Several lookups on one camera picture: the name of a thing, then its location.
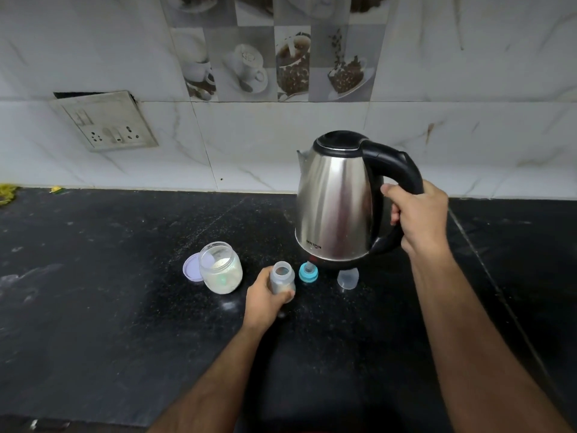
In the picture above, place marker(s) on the person's right hand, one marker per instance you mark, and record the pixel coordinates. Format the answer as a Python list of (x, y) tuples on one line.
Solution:
[(423, 220)]

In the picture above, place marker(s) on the person's left hand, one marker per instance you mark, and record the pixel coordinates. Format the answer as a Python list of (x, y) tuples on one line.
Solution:
[(261, 306)]

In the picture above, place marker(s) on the clear baby bottle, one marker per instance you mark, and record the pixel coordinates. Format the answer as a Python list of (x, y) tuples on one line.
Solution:
[(282, 277)]

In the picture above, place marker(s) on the pale green measuring scoop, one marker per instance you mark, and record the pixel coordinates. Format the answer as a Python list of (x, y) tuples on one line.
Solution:
[(223, 280)]

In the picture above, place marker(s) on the clear jar of white powder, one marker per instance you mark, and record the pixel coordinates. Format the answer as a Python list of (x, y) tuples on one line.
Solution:
[(221, 272)]

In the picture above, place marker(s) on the blue nipple ring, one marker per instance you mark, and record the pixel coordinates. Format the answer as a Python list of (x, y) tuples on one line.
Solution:
[(308, 275)]

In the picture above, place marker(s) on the lavender jar lid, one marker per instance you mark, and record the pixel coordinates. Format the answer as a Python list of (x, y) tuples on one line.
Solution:
[(191, 269)]

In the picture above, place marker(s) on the stainless steel electric kettle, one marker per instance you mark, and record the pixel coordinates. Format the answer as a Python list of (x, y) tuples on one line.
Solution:
[(336, 207)]

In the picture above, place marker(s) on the clear bottle cap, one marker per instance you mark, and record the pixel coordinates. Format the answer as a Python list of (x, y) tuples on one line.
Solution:
[(348, 279)]

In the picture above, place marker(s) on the person's right forearm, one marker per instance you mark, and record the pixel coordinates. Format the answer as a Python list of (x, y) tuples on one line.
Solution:
[(478, 356)]

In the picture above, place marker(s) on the person's left forearm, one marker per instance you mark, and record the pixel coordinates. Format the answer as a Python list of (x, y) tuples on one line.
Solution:
[(212, 387)]

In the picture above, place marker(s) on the coffee print decorative tile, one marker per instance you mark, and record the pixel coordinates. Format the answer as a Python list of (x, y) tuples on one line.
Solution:
[(279, 49)]

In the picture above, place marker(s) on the yellow green scrubber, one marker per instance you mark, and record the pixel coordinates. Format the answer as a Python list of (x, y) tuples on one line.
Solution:
[(6, 193)]

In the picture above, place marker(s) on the white wall socket plate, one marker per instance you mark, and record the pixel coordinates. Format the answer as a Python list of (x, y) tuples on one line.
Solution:
[(108, 123)]

